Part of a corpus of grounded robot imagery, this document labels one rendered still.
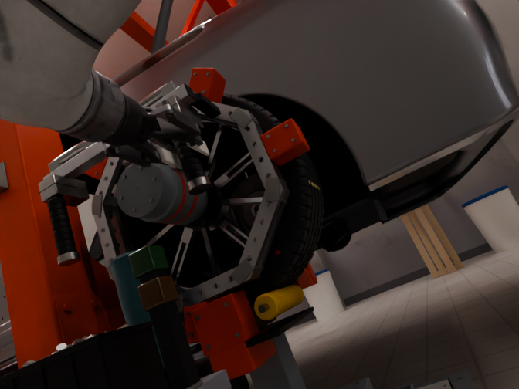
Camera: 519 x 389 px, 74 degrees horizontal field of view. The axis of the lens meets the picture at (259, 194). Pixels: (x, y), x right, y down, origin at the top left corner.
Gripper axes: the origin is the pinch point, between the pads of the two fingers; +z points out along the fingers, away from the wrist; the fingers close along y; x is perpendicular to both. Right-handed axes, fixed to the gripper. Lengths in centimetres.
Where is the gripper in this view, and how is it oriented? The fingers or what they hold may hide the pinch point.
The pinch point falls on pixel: (185, 152)
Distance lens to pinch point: 68.1
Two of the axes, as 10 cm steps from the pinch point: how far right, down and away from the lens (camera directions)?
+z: 3.6, 1.5, 9.2
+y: 8.5, -4.5, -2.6
